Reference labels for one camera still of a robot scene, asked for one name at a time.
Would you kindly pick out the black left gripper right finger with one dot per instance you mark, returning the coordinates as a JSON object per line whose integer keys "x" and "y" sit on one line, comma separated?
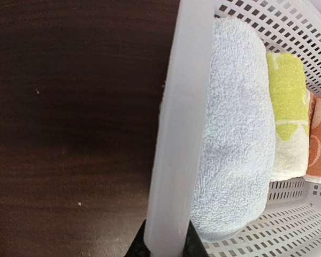
{"x": 193, "y": 244}

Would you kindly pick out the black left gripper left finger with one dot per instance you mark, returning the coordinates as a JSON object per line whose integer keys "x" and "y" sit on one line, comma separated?
{"x": 138, "y": 247}

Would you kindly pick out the white plastic basket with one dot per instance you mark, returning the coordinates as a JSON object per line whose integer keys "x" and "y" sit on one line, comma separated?
{"x": 290, "y": 224}

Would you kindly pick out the orange bunny towel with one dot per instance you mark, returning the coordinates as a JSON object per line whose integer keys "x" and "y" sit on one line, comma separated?
{"x": 313, "y": 173}

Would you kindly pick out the white rolled towel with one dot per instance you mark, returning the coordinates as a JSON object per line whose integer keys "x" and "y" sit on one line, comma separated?
{"x": 239, "y": 134}

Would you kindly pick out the green rolled towel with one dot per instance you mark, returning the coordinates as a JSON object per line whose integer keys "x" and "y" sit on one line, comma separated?
{"x": 290, "y": 103}

